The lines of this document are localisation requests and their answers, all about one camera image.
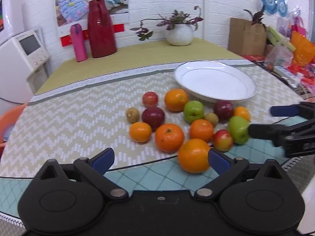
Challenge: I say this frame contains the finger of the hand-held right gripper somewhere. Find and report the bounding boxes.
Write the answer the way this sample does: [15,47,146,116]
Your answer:
[248,124,289,141]
[270,102,315,118]

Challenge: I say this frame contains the small orange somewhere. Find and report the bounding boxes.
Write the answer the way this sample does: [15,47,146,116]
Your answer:
[233,106,251,123]

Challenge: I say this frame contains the dark purple plant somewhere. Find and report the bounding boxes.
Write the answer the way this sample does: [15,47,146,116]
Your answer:
[244,6,267,27]

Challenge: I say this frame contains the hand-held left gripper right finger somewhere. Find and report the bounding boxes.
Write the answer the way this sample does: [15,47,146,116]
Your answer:
[194,147,289,201]

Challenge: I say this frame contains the green shoe box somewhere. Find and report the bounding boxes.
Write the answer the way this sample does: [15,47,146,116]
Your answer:
[267,27,296,52]

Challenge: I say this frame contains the orange bag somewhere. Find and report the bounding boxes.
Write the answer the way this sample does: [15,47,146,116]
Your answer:
[290,31,315,65]

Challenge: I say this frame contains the white water dispenser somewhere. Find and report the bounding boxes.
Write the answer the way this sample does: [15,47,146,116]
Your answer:
[0,29,51,105]

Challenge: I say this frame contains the white power strip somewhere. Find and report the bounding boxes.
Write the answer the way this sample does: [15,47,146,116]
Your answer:
[274,65,302,88]

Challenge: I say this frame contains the pink thermos bottle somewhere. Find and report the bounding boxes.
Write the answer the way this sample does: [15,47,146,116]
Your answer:
[70,24,88,62]

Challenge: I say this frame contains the red yellow apple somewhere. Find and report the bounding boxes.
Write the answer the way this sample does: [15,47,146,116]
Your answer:
[213,129,234,152]

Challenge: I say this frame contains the brown longan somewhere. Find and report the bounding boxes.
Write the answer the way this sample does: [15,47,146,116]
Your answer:
[126,107,140,123]
[204,112,219,127]

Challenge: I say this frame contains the white plate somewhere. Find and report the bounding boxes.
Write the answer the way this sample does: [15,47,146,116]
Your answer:
[173,60,257,104]

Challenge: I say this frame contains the wall poster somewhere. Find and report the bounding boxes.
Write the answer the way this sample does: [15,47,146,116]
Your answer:
[54,0,130,47]

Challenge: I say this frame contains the red thermos jug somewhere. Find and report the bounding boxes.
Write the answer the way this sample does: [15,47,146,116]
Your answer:
[88,0,118,59]

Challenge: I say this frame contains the small tangerine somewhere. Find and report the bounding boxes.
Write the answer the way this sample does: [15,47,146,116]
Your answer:
[129,122,152,143]

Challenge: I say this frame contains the small blue round fan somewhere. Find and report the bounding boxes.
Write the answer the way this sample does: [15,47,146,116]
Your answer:
[277,0,289,18]

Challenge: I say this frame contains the green apple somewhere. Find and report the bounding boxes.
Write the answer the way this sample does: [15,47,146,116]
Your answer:
[227,116,251,145]
[183,100,205,124]

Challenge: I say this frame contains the large tangerine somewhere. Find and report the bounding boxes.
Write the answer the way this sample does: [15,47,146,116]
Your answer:
[155,123,185,153]

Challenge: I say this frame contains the teal diamond pattern cloth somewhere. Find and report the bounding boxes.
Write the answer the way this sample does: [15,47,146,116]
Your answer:
[0,138,315,229]

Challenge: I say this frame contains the purple plant in white pot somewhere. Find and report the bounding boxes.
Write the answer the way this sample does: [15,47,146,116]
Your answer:
[130,6,204,46]

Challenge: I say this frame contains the dark red plum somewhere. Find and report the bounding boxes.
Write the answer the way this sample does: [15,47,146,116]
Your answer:
[142,106,165,130]

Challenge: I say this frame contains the pink gift bag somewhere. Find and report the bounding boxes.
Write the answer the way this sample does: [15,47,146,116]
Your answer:
[292,17,308,37]

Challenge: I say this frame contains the clear plastic bag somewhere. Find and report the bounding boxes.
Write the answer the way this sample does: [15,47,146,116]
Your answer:
[264,45,293,70]

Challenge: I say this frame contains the dark red apple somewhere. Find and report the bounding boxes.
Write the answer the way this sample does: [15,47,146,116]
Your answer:
[213,100,234,122]

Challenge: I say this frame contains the purple printed card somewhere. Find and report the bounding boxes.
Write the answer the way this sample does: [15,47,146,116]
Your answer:
[277,17,293,37]

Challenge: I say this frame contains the cardboard box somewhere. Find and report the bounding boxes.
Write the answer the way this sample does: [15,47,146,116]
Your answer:
[228,18,267,56]

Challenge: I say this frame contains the red envelope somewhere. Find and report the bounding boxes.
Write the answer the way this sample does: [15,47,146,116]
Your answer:
[242,54,266,62]

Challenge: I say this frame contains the large orange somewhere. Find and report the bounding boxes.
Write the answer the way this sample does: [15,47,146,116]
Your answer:
[178,138,211,173]

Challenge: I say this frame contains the orange plastic stool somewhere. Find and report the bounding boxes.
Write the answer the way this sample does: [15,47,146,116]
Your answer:
[0,102,29,153]

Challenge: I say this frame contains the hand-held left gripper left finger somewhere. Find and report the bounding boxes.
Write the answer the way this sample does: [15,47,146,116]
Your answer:
[34,147,130,201]

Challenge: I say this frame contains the white water purifier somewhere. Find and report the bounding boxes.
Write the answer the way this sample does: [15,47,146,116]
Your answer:
[0,0,25,45]

